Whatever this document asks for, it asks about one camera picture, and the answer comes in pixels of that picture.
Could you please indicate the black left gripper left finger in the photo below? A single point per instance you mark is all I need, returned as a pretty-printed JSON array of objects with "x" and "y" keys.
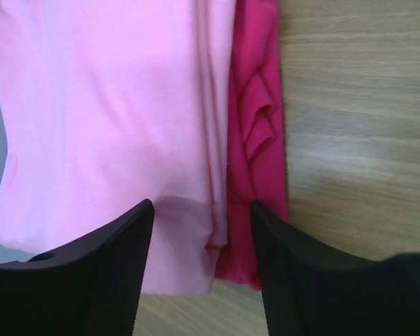
[{"x": 90, "y": 286}]

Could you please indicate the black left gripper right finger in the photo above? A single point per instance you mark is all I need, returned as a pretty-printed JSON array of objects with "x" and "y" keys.
[{"x": 311, "y": 288}]

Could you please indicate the light pink t-shirt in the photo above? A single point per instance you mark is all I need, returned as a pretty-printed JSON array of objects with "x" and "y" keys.
[{"x": 107, "y": 103}]

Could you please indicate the folded magenta t-shirt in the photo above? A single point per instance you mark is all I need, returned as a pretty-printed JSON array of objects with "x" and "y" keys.
[{"x": 255, "y": 145}]

